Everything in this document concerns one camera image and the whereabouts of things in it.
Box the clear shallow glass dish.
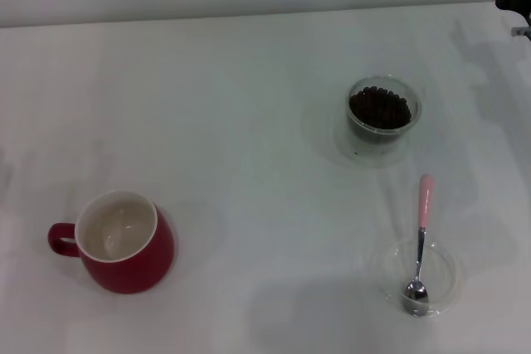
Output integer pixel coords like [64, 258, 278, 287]
[370, 237, 465, 318]

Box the coffee beans pile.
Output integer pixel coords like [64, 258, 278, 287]
[348, 85, 413, 129]

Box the clear glass saucer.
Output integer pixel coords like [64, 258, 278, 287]
[333, 115, 412, 169]

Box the pink handled metal spoon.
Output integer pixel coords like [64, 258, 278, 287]
[401, 173, 436, 318]

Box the glass jar of coffee beans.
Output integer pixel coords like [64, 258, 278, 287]
[345, 75, 423, 146]

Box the red ceramic mug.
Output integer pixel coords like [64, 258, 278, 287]
[46, 189, 176, 295]

